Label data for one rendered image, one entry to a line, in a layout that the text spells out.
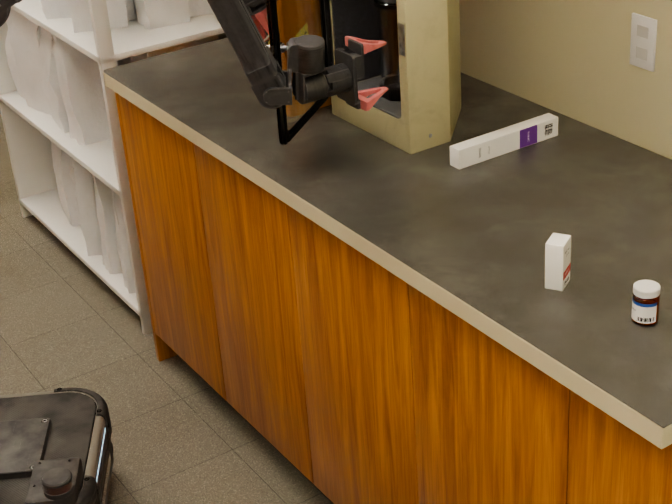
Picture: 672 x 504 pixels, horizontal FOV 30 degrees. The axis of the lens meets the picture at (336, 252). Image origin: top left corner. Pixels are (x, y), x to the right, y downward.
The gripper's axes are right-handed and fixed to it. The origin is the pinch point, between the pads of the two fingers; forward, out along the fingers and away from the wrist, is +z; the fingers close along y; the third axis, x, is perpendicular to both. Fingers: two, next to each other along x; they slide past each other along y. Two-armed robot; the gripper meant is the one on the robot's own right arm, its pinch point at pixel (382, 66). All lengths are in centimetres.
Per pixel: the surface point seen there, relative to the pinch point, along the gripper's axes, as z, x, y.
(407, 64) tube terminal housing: 12.3, 8.7, -5.0
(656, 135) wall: 55, -23, -23
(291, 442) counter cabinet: -14, 26, -103
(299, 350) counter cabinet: -15, 18, -71
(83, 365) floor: -34, 120, -121
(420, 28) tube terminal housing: 15.9, 8.7, 2.1
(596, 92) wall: 55, -4, -19
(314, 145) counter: -1.0, 27.2, -26.0
